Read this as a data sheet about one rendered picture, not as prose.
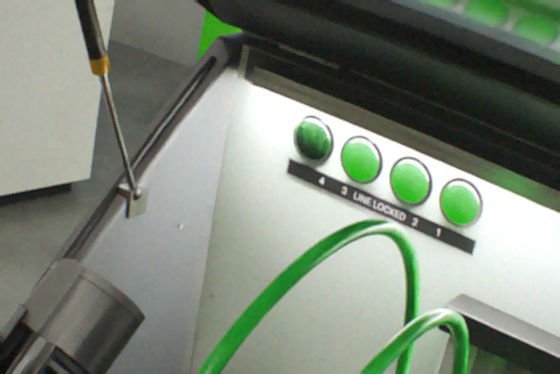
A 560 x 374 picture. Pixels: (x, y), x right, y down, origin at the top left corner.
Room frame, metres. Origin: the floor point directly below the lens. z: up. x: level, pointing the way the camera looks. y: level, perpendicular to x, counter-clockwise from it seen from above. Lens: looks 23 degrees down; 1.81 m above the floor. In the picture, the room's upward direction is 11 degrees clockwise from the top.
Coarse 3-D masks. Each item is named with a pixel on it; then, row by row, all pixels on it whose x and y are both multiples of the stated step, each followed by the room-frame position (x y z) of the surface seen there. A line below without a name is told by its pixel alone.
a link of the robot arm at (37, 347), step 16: (32, 336) 0.63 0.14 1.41; (16, 352) 0.64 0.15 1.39; (32, 352) 0.63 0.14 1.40; (48, 352) 0.62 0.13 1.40; (64, 352) 0.63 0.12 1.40; (0, 368) 0.63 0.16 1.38; (16, 368) 0.62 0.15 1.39; (32, 368) 0.62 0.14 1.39; (48, 368) 0.63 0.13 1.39; (64, 368) 0.65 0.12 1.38; (80, 368) 0.64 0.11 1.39
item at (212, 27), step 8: (208, 16) 3.97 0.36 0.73; (208, 24) 3.97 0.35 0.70; (216, 24) 3.94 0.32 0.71; (224, 24) 3.92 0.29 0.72; (208, 32) 3.96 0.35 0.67; (216, 32) 3.94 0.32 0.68; (224, 32) 3.92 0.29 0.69; (232, 32) 3.90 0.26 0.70; (208, 40) 3.96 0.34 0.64; (200, 48) 3.98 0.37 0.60; (200, 56) 3.98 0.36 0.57
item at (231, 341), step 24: (336, 240) 0.82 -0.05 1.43; (408, 240) 0.92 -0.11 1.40; (312, 264) 0.79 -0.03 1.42; (408, 264) 0.94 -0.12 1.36; (288, 288) 0.77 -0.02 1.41; (408, 288) 0.96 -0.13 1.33; (264, 312) 0.75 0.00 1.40; (408, 312) 0.97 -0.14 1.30; (240, 336) 0.73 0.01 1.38; (216, 360) 0.71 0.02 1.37; (408, 360) 0.98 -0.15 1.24
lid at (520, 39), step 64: (256, 0) 1.08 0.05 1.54; (320, 0) 1.02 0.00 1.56; (384, 0) 0.93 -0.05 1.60; (448, 0) 0.84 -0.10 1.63; (512, 0) 0.76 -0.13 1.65; (320, 64) 1.20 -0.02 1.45; (384, 64) 1.08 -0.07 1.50; (448, 64) 0.95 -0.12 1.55; (512, 64) 0.91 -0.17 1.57; (512, 128) 1.05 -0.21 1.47
